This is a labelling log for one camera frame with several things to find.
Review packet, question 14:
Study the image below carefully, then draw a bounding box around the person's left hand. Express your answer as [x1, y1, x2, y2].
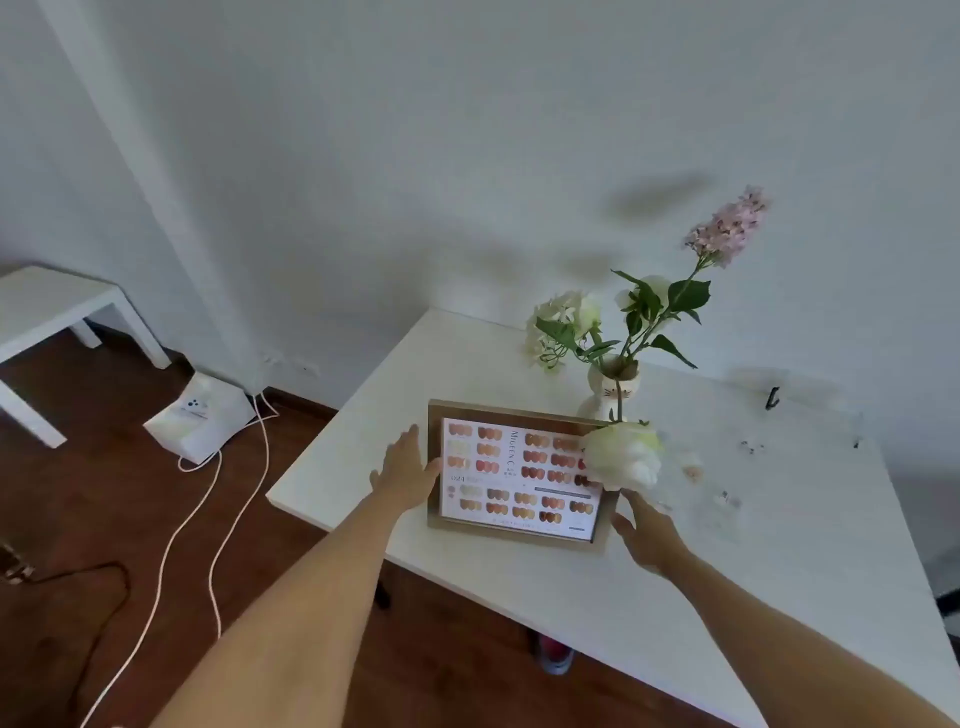
[369, 423, 444, 516]

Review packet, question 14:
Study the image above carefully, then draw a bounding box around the person's right hand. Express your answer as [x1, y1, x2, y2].
[610, 487, 692, 579]

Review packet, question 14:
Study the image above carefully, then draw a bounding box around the framed nail colour chart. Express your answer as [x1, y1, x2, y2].
[426, 399, 613, 557]

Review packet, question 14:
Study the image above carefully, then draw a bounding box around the person's right forearm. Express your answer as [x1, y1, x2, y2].
[660, 541, 958, 728]

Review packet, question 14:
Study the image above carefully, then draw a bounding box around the person's left forearm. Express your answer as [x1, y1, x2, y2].
[150, 491, 421, 728]

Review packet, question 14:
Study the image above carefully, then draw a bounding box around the white rose flower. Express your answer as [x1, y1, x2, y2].
[579, 421, 666, 494]

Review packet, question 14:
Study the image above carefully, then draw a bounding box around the small clear bottle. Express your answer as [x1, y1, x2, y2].
[673, 444, 708, 486]

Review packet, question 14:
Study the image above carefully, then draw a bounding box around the clear acrylic box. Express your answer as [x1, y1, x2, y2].
[699, 486, 745, 528]

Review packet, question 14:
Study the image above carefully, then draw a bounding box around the white cat-face vase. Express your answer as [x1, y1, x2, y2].
[576, 355, 643, 423]

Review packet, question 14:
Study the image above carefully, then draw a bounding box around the red shoe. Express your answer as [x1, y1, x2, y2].
[535, 631, 577, 678]

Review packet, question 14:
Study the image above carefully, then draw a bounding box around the white hydrangea flower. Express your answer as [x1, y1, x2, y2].
[523, 290, 606, 373]

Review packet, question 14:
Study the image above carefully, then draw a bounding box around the white box device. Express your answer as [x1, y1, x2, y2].
[143, 372, 257, 465]

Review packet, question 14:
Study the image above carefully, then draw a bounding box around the small white flower bloom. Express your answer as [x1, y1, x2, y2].
[615, 274, 673, 316]

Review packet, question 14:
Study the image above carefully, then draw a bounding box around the pink lilac flower stem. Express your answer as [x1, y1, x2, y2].
[592, 185, 771, 376]

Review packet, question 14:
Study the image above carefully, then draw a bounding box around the white side table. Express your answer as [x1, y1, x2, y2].
[0, 264, 174, 450]

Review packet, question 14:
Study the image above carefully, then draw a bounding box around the white cable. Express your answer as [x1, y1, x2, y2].
[78, 448, 225, 728]
[208, 386, 280, 640]

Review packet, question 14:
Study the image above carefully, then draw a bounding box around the black cable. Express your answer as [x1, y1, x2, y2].
[0, 561, 133, 725]

